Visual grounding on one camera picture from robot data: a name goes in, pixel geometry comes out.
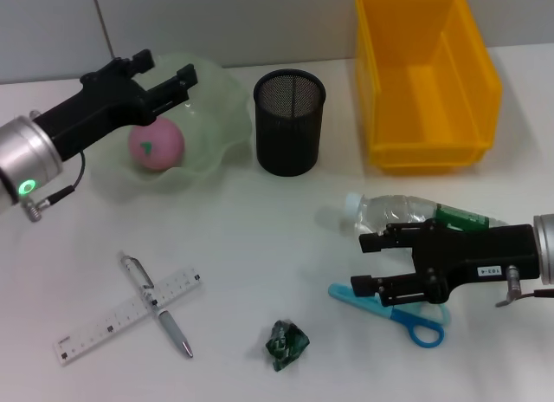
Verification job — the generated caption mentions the pink peach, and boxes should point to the pink peach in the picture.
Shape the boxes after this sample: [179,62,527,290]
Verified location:
[127,118,187,174]

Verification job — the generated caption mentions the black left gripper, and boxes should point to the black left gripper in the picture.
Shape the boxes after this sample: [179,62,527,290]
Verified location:
[32,49,199,163]

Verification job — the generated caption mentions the green plastic wrapper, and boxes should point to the green plastic wrapper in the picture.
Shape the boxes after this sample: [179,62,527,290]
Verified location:
[264,318,311,372]

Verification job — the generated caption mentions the silver ballpoint pen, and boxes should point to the silver ballpoint pen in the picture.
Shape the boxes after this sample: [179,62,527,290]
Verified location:
[119,253,195,359]

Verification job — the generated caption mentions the blue scissors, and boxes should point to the blue scissors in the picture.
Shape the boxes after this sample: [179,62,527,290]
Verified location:
[327,282,453,347]

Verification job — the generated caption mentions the clear water bottle green label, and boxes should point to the clear water bottle green label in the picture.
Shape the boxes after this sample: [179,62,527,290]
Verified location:
[339,191,510,243]

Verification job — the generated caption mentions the left gripper black plug cable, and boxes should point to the left gripper black plug cable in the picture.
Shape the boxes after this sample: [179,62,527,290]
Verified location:
[25,150,87,222]

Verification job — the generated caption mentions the clear plastic ruler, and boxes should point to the clear plastic ruler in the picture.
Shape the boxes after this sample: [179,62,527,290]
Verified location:
[54,267,204,367]

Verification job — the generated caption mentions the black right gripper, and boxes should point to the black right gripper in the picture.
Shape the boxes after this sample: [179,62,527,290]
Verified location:
[350,219,540,308]

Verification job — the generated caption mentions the pale green glass fruit plate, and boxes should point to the pale green glass fruit plate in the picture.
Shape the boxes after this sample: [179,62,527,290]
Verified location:
[71,51,254,194]

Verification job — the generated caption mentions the yellow plastic bin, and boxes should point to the yellow plastic bin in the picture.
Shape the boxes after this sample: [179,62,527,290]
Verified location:
[354,0,504,176]

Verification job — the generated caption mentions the gripper black plug cable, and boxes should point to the gripper black plug cable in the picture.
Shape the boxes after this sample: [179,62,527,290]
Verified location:
[494,265,554,308]
[25,150,87,222]

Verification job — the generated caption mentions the black mesh pen holder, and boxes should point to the black mesh pen holder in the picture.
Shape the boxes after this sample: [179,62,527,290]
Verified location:
[253,68,326,178]

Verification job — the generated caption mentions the right gripper black plug cable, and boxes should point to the right gripper black plug cable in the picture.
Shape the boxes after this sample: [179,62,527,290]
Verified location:
[494,265,554,308]

